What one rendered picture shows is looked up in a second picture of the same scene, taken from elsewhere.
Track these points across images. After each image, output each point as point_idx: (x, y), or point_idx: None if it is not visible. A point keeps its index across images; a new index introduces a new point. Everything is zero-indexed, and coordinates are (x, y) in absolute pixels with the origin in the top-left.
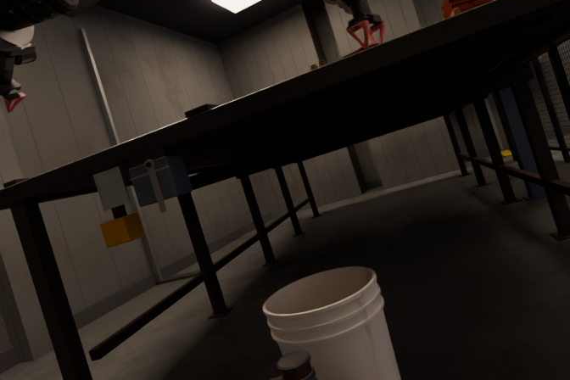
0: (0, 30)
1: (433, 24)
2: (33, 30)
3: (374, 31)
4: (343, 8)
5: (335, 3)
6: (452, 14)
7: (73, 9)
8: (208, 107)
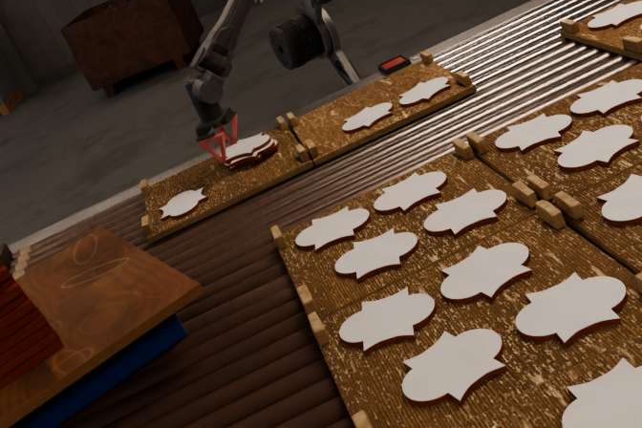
0: None
1: (178, 165)
2: None
3: (214, 140)
4: (222, 86)
5: (224, 76)
6: (147, 183)
7: (322, 3)
8: (378, 68)
